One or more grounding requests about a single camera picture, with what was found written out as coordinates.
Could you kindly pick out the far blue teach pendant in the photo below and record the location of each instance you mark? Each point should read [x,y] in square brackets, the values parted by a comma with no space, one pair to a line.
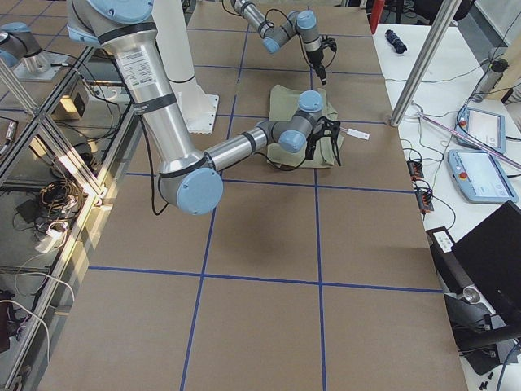
[482,126]

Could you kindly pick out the grey water bottle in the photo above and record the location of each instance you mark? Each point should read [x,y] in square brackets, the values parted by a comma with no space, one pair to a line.
[491,77]

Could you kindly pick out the folded dark blue umbrella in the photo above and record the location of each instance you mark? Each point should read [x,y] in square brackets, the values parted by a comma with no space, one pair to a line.
[396,43]

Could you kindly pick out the near blue teach pendant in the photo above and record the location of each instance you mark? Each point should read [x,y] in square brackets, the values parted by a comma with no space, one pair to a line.
[480,178]

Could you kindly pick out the black laptop computer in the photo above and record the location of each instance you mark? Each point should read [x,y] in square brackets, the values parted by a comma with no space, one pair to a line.
[487,258]

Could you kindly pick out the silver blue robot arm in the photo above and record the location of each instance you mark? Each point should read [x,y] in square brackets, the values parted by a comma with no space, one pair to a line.
[148,40]
[276,28]

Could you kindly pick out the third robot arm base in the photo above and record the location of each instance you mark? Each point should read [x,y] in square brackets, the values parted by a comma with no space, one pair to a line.
[25,58]

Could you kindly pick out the white paper price tag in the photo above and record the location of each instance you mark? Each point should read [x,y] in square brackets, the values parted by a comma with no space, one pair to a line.
[358,134]

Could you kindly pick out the aluminium frame post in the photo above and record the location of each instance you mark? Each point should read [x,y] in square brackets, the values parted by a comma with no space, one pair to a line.
[447,11]

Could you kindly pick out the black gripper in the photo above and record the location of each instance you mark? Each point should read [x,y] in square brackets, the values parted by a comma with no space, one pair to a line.
[315,59]
[313,142]

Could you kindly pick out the olive green long-sleeve shirt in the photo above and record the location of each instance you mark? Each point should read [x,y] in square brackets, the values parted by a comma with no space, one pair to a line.
[285,102]

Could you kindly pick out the blue teach pendant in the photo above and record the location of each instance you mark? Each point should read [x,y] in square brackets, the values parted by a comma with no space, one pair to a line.
[480,178]
[482,126]

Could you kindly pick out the orange black circuit board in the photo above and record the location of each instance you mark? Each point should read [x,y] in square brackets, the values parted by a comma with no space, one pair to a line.
[415,169]

